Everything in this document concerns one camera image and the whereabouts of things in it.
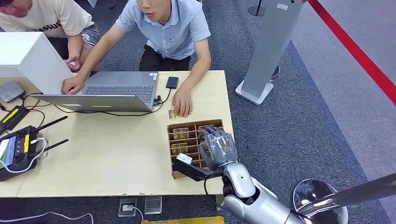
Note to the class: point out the person's right hand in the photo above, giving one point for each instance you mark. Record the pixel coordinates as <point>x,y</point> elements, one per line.
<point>72,85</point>

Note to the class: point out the person's hand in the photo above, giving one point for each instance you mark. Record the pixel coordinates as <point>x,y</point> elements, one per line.
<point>73,63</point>

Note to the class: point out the person's left hand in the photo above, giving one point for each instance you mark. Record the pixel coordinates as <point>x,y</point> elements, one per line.
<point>182,102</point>

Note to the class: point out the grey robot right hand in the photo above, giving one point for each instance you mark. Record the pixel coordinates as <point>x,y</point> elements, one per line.
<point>218,148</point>

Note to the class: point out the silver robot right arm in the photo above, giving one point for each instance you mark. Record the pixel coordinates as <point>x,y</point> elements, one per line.
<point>258,204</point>

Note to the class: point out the wooden slotted card tray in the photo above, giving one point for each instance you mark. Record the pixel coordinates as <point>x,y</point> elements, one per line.
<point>185,140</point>

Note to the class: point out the person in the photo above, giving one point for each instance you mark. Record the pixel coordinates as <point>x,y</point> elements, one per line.
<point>170,31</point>
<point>46,21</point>

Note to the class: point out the small black external drive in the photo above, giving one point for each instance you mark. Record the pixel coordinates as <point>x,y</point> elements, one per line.
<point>172,83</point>

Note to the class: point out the white box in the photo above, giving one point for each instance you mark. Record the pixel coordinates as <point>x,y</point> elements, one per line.
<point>29,60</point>

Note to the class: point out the grey laptop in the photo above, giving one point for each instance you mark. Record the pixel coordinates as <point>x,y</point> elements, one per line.
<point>120,89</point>

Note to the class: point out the small grey box device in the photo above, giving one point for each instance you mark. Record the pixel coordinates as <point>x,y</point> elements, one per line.
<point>10,91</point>

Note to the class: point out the black device with yellow label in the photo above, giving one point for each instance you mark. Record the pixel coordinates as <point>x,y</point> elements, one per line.
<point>14,117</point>

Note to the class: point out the yellow strip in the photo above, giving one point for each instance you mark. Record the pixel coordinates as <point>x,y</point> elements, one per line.
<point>185,220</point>

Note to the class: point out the black remote controller with antennas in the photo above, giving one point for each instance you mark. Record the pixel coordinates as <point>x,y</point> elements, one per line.
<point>20,151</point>

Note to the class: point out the metal floor plate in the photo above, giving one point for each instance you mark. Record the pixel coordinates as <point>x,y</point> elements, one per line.
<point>153,205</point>

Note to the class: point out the chrome stanchion base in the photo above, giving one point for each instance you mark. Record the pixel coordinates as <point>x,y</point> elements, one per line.
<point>312,193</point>

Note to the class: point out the grey kiosk stand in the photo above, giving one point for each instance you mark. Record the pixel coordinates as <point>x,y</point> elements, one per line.
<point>272,43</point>

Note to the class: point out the floor power socket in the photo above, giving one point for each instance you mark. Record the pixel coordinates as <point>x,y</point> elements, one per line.
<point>127,207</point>

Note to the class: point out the dark round stanchion base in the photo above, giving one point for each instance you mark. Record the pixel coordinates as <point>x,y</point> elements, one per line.
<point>256,10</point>

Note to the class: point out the chrome stanchion pole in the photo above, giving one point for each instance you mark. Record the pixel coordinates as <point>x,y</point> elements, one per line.
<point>355,191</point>

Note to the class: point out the red barrier belt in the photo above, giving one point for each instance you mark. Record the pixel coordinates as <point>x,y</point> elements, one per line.
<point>355,51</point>

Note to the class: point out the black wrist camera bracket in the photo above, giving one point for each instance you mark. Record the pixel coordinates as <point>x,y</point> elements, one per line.
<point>195,173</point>

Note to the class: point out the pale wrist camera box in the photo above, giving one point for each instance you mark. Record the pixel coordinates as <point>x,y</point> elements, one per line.
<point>184,159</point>

